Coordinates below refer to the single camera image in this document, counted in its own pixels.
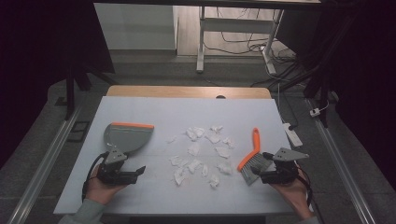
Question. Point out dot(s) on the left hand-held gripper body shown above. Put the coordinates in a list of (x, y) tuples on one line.
[(113, 174)]

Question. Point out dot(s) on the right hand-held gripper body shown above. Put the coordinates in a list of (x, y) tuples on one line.
[(285, 172)]

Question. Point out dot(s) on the orange brush with grey bristles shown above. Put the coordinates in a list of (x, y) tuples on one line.
[(252, 158)]

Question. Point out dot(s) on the grey dustpan with orange edge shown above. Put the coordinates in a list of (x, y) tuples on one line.
[(130, 137)]

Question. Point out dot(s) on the pile of white paper scraps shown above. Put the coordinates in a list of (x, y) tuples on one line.
[(194, 149)]

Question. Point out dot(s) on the person's left hand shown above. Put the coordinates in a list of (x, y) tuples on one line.
[(101, 191)]

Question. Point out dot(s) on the person's right hand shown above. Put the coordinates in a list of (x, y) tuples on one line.
[(294, 196)]

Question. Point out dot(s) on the white power strip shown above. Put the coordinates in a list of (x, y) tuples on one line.
[(292, 134)]

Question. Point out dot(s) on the small white adapter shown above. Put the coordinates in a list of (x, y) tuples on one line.
[(315, 112)]

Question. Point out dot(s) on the white foam board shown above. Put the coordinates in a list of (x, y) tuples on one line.
[(186, 112)]

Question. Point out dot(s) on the wooden table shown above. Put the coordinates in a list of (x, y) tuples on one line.
[(174, 91)]

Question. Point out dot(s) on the black tripod stand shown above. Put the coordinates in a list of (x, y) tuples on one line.
[(71, 93)]

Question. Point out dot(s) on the black metal stand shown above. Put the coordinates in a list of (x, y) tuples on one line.
[(323, 81)]

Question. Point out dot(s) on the black curtain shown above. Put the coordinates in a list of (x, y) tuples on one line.
[(367, 77), (37, 62)]

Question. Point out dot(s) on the grey cabinet panel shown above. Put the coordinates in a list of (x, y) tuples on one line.
[(134, 26)]

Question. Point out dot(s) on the black rectangular floor frame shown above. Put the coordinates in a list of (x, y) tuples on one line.
[(78, 131)]

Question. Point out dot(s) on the aluminium rail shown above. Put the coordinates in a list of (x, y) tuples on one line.
[(43, 168), (342, 168)]

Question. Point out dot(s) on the white metal desk frame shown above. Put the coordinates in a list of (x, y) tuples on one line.
[(236, 25)]

